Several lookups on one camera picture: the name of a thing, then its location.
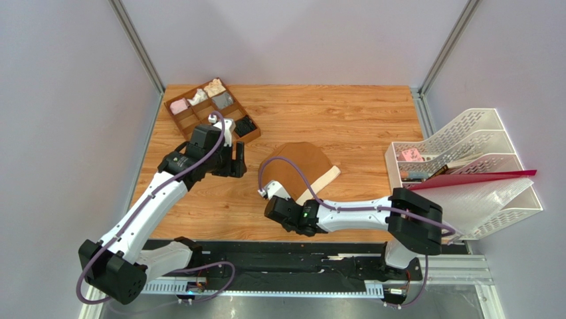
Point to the white rolled underwear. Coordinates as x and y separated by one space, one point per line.
199 97

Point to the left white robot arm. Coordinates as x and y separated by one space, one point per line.
117 264

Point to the pink box in rack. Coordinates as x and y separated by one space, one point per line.
410 155

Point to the clear plastic sheet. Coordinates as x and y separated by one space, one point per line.
476 210

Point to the red plastic folder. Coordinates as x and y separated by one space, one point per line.
448 180

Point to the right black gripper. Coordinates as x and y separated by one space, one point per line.
274 210

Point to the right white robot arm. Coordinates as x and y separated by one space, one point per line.
414 221

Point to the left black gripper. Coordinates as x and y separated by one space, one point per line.
235 168

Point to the grey rolled underwear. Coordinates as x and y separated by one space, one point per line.
223 100

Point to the dark book in rack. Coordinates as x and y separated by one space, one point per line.
456 164

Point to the black rolled underwear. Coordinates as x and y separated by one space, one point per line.
244 126

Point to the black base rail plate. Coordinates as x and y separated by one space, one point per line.
291 266

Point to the pink rolled underwear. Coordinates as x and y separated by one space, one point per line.
178 106

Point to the white mesh file rack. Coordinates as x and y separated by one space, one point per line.
473 131

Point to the beige rolled underwear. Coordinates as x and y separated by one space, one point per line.
214 88

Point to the brown wooden divider tray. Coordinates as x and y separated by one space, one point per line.
199 114

